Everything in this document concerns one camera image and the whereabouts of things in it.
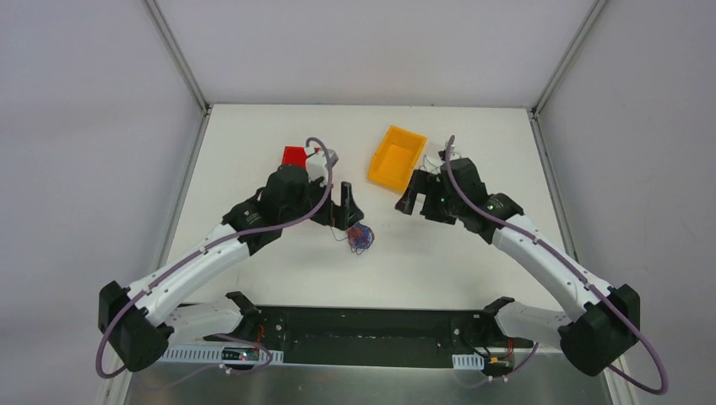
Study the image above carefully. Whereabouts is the left white cable duct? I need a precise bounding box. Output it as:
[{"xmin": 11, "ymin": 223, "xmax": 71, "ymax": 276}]
[{"xmin": 158, "ymin": 344, "xmax": 284, "ymax": 366}]

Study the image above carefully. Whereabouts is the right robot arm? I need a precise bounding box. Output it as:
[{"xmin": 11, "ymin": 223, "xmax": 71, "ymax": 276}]
[{"xmin": 395, "ymin": 158, "xmax": 641, "ymax": 376}]

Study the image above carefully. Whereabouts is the cable bundle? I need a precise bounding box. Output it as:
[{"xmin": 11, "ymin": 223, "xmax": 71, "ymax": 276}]
[{"xmin": 329, "ymin": 221, "xmax": 377, "ymax": 256}]

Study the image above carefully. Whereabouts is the white translucent plastic bin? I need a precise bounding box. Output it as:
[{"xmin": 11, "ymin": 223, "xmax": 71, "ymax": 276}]
[{"xmin": 413, "ymin": 140, "xmax": 447, "ymax": 175}]

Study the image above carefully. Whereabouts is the left aluminium frame post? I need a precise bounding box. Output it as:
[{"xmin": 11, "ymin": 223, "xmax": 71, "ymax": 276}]
[{"xmin": 142, "ymin": 0, "xmax": 210, "ymax": 116}]

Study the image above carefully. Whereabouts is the red plastic bin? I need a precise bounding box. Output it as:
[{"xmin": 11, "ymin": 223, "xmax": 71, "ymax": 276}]
[{"xmin": 281, "ymin": 146, "xmax": 311, "ymax": 169}]

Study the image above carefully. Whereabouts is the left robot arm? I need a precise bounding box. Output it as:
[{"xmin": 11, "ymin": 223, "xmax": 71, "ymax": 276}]
[{"xmin": 95, "ymin": 165, "xmax": 364, "ymax": 379}]

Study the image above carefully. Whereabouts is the yellow plastic bin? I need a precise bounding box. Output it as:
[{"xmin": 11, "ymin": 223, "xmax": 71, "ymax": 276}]
[{"xmin": 366, "ymin": 126, "xmax": 427, "ymax": 193}]

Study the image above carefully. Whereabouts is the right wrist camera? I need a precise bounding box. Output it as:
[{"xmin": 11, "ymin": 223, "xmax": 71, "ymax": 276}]
[{"xmin": 444, "ymin": 144, "xmax": 463, "ymax": 160}]

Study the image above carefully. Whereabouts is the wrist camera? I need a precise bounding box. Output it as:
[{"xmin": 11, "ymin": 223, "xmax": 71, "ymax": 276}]
[
  {"xmin": 444, "ymin": 144, "xmax": 463, "ymax": 160},
  {"xmin": 304, "ymin": 147, "xmax": 339, "ymax": 181}
]

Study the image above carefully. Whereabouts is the white cable duct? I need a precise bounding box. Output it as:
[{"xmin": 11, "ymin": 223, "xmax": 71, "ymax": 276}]
[
  {"xmin": 452, "ymin": 354, "xmax": 485, "ymax": 370},
  {"xmin": 158, "ymin": 344, "xmax": 284, "ymax": 366}
]

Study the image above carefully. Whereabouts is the aluminium frame post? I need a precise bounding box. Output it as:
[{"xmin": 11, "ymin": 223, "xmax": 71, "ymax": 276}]
[
  {"xmin": 531, "ymin": 0, "xmax": 610, "ymax": 118},
  {"xmin": 142, "ymin": 0, "xmax": 210, "ymax": 116}
]

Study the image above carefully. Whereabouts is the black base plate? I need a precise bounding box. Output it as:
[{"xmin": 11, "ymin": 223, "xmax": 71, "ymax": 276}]
[{"xmin": 205, "ymin": 297, "xmax": 534, "ymax": 369}]

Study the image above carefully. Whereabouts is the right aluminium frame post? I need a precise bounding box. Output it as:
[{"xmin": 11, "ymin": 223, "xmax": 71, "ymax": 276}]
[{"xmin": 531, "ymin": 0, "xmax": 610, "ymax": 118}]

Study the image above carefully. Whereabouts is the right white cable duct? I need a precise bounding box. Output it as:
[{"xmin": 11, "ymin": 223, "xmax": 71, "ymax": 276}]
[{"xmin": 452, "ymin": 354, "xmax": 485, "ymax": 370}]

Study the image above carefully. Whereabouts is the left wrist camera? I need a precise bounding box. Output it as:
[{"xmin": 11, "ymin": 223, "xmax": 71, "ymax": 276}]
[{"xmin": 304, "ymin": 147, "xmax": 339, "ymax": 181}]

